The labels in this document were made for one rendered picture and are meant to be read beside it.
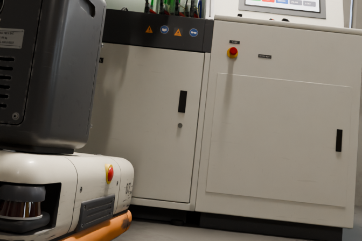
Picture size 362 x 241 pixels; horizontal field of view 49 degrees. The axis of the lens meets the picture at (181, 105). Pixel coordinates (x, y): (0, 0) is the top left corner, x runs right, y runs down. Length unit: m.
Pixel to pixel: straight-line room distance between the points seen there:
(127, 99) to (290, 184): 0.82
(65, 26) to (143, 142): 1.04
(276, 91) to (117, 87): 0.72
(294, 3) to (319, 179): 0.96
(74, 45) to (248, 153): 1.12
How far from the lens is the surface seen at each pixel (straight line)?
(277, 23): 1.95
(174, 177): 1.80
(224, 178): 1.81
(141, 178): 1.81
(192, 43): 1.87
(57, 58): 0.83
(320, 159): 1.90
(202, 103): 1.82
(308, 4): 2.32
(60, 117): 0.85
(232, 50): 1.83
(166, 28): 1.89
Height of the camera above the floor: 0.31
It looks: 7 degrees up
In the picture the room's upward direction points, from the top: 6 degrees clockwise
